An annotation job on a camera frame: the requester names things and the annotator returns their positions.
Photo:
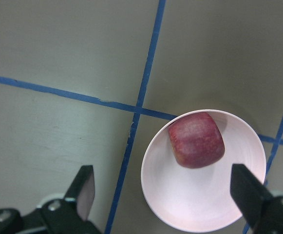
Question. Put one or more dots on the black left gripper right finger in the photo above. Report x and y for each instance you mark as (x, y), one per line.
(248, 193)

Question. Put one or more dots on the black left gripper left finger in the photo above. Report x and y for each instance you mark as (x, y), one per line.
(81, 192)

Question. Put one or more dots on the pink plate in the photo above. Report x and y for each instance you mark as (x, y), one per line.
(199, 200)

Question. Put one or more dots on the red apple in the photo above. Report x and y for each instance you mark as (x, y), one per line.
(196, 140)

